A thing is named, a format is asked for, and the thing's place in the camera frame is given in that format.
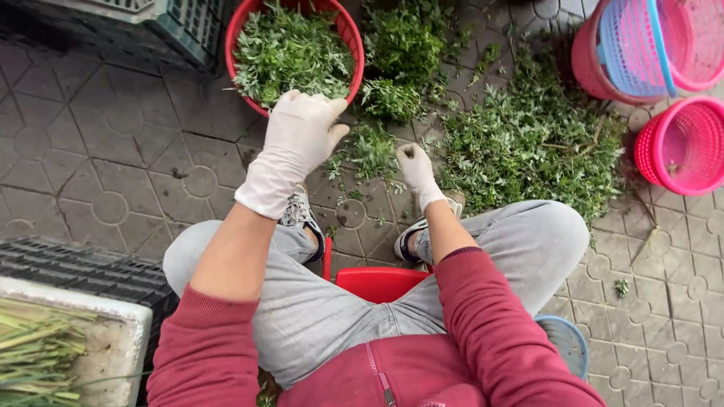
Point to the person's sneaker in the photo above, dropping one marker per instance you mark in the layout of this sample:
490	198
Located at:
300	217
410	240

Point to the person's right hand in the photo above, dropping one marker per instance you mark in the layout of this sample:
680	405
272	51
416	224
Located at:
417	169

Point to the red plastic bucket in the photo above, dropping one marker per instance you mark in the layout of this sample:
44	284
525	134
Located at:
353	34

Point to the green plastic crate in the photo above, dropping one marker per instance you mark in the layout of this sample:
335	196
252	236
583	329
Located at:
169	28

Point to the pink plastic bucket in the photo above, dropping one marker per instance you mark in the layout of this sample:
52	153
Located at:
585	62

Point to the green leafy herb sprig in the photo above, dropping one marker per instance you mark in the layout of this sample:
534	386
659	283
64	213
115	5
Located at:
372	151

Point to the white foam box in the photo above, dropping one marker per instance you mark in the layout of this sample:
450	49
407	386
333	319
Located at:
116	339

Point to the pink plastic basket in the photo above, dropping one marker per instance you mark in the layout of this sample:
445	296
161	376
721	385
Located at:
687	144

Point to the blue plastic basin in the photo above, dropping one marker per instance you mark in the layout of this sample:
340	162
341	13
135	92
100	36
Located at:
568	342

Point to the red plastic stool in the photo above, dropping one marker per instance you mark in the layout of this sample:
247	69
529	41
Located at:
376	282

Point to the grey trousers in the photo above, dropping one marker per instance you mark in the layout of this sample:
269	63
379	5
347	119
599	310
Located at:
317	316

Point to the small loose green leaf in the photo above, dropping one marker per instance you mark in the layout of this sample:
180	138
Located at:
621	288

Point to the picked green leaves batch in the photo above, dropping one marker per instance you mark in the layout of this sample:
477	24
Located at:
291	54

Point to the heap of green herbs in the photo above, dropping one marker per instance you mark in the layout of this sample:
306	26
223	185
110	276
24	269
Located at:
526	141

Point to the person's right sneaker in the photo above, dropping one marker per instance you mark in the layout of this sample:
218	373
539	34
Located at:
410	240

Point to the person's right fingers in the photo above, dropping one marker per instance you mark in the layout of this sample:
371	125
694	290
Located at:
412	154

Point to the bundle of pale green stalks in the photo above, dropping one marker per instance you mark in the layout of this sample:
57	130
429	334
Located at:
34	350

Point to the person's left sneaker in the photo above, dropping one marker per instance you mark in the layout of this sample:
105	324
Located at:
300	217

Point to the black plastic crate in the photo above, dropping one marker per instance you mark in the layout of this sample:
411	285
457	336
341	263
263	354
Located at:
85	268

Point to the bare brown stem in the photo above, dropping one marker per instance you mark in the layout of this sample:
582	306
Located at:
647	229

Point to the blue plastic basket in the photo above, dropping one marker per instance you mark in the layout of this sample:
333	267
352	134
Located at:
628	48

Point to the maroon zip sweater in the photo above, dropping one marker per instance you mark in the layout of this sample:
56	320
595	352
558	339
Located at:
481	350

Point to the person's left hand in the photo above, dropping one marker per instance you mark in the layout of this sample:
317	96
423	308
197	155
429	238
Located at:
297	135

